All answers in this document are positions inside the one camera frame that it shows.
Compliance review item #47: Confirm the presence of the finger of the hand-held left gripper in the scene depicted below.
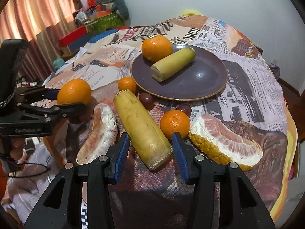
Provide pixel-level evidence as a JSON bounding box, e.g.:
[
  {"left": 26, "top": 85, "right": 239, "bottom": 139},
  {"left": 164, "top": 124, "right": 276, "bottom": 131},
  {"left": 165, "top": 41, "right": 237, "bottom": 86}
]
[
  {"left": 16, "top": 102, "right": 87, "bottom": 121},
  {"left": 16, "top": 85, "right": 61, "bottom": 102}
]

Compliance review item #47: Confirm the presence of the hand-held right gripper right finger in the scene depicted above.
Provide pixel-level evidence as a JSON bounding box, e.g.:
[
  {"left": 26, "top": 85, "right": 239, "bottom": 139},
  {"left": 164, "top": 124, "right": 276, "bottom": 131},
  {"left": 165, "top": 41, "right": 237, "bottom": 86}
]
[{"left": 172, "top": 132, "right": 277, "bottom": 229}]

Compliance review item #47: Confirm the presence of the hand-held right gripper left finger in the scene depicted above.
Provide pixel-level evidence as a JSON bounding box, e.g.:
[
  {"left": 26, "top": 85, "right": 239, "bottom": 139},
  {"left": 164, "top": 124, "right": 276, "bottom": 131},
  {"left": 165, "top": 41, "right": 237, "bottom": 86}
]
[{"left": 24, "top": 132, "right": 130, "bottom": 229}]

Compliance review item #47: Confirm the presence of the long yellow sugarcane piece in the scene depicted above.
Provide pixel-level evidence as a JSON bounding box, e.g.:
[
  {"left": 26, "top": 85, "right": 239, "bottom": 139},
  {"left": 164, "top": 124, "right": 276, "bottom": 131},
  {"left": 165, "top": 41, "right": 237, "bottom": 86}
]
[{"left": 113, "top": 89, "right": 174, "bottom": 171}]

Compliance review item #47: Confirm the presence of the purple ceramic plate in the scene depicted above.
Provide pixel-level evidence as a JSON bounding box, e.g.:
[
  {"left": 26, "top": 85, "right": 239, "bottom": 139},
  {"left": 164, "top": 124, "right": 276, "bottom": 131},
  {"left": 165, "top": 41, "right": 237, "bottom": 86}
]
[{"left": 130, "top": 44, "right": 228, "bottom": 101}]

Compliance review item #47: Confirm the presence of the person's left hand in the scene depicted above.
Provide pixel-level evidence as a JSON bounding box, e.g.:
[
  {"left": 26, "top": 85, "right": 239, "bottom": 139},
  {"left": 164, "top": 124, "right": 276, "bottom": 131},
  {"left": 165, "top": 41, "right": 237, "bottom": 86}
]
[{"left": 10, "top": 138, "right": 28, "bottom": 163}]

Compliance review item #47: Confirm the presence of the teal plush toy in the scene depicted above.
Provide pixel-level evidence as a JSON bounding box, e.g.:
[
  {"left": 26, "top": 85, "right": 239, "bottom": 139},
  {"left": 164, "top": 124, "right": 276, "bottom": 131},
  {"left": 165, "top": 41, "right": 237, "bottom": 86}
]
[{"left": 53, "top": 58, "right": 65, "bottom": 70}]

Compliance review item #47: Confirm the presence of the peeled pomelo wedge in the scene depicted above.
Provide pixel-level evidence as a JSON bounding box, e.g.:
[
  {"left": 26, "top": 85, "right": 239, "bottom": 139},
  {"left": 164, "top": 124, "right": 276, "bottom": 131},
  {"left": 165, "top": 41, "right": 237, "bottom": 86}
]
[{"left": 76, "top": 103, "right": 118, "bottom": 165}]

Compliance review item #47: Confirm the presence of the medium tangerine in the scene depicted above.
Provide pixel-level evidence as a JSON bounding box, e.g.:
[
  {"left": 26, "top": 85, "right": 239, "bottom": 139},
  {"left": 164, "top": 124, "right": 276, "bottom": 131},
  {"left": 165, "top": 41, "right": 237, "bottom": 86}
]
[{"left": 159, "top": 110, "right": 190, "bottom": 141}]

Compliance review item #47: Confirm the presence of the pomelo wedge with rind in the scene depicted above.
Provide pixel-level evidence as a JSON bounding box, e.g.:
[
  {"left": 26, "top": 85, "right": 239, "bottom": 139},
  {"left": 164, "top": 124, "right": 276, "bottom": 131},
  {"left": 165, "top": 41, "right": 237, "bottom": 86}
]
[{"left": 189, "top": 113, "right": 264, "bottom": 172}]

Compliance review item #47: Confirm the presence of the orange striped curtain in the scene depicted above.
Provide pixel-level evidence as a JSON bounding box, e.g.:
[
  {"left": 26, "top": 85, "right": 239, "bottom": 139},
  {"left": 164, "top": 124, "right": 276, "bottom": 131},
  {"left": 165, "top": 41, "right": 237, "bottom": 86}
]
[{"left": 0, "top": 0, "right": 83, "bottom": 84}]

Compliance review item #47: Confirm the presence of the red box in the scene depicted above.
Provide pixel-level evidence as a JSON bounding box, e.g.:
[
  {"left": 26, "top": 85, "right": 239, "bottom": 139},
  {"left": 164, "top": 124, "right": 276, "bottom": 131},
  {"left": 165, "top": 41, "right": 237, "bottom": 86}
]
[{"left": 58, "top": 26, "right": 89, "bottom": 48}]

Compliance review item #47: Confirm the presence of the small tangerine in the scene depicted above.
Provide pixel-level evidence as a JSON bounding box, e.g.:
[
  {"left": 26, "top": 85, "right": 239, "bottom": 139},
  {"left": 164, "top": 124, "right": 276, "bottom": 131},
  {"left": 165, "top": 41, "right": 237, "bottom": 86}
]
[{"left": 118, "top": 77, "right": 137, "bottom": 94}]

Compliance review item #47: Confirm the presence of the green patterned box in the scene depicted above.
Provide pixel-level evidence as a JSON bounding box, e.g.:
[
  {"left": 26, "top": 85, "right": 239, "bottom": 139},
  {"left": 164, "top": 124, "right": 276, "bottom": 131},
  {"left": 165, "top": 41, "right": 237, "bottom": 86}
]
[{"left": 86, "top": 14, "right": 125, "bottom": 35}]

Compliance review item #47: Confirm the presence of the light striped blanket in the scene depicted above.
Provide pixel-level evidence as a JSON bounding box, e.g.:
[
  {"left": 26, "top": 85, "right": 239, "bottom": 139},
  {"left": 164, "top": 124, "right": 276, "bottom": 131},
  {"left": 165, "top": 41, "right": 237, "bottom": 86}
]
[{"left": 0, "top": 137, "right": 63, "bottom": 222}]

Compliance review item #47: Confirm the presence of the short yellow sugarcane piece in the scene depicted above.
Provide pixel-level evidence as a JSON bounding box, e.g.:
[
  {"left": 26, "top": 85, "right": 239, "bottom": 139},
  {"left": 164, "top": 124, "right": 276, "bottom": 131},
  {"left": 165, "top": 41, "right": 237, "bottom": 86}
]
[{"left": 150, "top": 47, "right": 196, "bottom": 82}]

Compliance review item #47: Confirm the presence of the newspaper print tablecloth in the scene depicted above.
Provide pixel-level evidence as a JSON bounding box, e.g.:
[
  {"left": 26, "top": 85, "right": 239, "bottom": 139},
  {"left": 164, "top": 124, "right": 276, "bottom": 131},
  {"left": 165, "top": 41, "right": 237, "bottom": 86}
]
[{"left": 43, "top": 15, "right": 298, "bottom": 229}]

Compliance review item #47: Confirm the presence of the large orange with sticker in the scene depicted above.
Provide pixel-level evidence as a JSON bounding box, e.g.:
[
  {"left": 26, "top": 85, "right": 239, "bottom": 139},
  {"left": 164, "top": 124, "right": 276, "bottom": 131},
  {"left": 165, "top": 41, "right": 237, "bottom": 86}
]
[{"left": 141, "top": 35, "right": 173, "bottom": 63}]

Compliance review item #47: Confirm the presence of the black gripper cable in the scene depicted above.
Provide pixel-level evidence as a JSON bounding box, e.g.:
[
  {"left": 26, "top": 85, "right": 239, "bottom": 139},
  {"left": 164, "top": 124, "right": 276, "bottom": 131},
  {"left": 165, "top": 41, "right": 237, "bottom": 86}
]
[{"left": 0, "top": 155, "right": 52, "bottom": 178}]

